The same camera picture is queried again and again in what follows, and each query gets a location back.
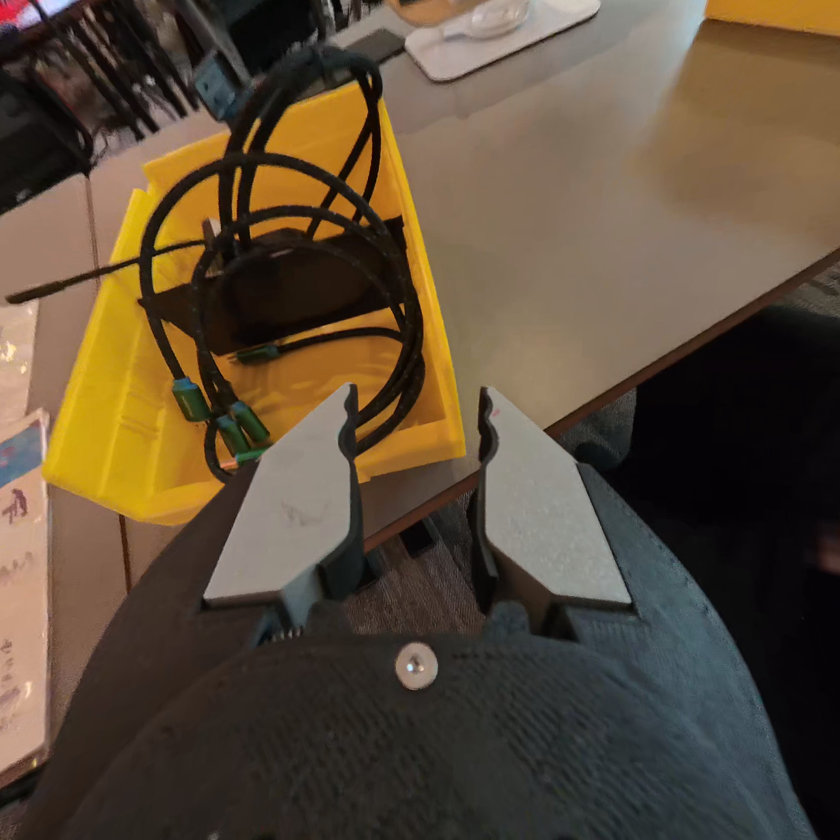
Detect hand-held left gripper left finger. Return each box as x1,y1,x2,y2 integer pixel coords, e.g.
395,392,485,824
203,382,366,624

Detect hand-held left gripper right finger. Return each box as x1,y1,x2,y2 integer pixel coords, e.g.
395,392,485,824
467,386,633,631

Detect yellow plastic bin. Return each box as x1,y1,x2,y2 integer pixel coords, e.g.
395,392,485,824
704,0,840,37
42,82,467,526

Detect black USB hub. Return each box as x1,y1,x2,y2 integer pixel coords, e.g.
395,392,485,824
138,217,408,358

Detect printed paper sheets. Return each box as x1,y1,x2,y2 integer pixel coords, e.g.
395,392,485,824
0,302,52,778

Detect small black battery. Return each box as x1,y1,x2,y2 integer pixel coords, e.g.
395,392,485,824
341,28,406,65

